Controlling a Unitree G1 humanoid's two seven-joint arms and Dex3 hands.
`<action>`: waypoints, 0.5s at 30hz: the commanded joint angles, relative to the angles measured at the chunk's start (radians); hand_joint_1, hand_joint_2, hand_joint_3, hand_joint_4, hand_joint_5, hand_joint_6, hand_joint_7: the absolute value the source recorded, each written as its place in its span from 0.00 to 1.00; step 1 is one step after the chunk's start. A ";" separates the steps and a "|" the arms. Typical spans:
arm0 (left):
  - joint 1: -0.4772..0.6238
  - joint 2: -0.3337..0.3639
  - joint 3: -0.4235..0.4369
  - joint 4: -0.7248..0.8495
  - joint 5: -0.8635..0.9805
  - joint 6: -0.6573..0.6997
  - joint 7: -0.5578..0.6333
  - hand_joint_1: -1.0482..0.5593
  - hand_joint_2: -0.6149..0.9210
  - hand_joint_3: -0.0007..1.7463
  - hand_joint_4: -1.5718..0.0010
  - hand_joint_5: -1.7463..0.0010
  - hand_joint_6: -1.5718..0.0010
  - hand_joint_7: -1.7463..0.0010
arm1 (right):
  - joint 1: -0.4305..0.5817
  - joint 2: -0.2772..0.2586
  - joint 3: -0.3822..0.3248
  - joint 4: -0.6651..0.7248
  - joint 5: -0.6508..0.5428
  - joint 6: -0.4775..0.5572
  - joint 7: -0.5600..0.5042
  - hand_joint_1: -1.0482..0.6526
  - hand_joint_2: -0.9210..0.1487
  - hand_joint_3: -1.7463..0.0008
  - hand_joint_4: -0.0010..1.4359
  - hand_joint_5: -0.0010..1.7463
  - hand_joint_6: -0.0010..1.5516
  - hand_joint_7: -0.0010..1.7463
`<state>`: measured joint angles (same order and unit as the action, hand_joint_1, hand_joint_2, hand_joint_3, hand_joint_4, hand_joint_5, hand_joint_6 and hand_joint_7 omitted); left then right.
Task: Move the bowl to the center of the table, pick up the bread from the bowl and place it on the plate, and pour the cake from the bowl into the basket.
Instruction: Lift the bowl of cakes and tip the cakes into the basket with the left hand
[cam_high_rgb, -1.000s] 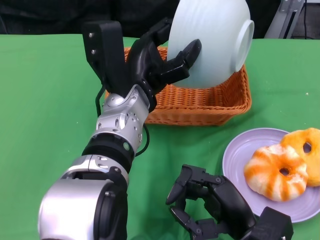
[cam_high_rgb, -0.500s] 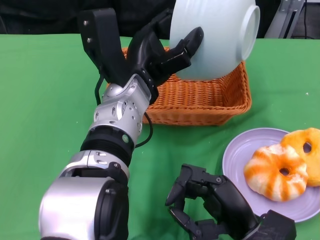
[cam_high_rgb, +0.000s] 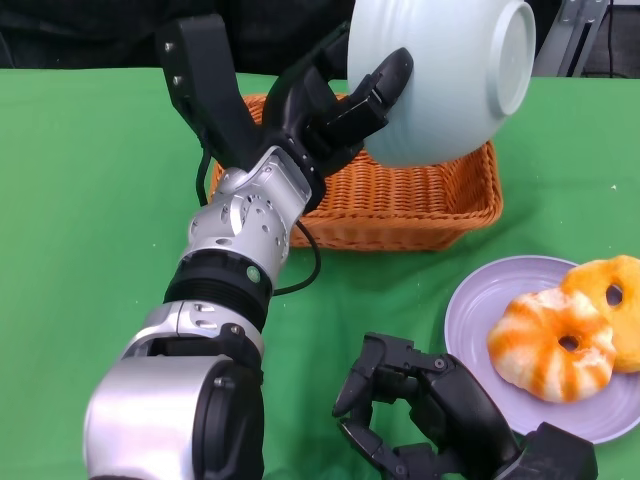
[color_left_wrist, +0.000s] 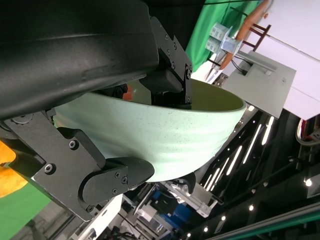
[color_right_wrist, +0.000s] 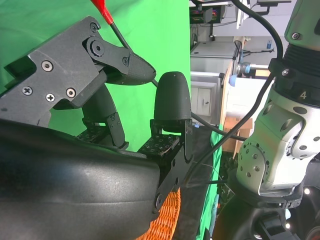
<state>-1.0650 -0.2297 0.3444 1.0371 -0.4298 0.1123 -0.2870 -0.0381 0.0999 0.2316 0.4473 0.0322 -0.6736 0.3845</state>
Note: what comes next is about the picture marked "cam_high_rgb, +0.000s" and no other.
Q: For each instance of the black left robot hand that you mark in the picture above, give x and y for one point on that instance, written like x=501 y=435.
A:
x=300 y=115

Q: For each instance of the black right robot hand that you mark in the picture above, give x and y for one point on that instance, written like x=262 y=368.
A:
x=450 y=400

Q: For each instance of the grey bowl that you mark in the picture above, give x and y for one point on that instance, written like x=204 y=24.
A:
x=450 y=75

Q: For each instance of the lavender plate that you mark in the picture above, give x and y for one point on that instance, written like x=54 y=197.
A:
x=470 y=310

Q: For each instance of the orange wicker basket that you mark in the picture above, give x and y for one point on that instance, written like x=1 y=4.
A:
x=400 y=210

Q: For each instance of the black backdrop cloth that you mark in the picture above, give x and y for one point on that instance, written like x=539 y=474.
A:
x=100 y=30

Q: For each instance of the green tablecloth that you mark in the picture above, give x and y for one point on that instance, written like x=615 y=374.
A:
x=75 y=200

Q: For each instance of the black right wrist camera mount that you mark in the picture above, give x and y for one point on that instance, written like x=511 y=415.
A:
x=550 y=455

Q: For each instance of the grey aluminium frame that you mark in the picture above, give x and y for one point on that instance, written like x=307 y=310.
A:
x=560 y=45

